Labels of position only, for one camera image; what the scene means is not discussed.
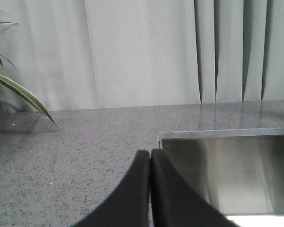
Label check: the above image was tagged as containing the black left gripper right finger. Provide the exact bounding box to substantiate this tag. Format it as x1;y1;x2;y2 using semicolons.
151;149;236;227

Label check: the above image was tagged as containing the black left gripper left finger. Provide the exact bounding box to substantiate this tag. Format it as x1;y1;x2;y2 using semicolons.
75;150;150;227

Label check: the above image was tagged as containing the stainless steel sink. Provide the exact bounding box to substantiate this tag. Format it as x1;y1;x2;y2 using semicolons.
157;127;284;227

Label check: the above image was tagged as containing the striped green potted plant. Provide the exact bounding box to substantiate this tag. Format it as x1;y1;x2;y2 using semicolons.
0;20;59;128

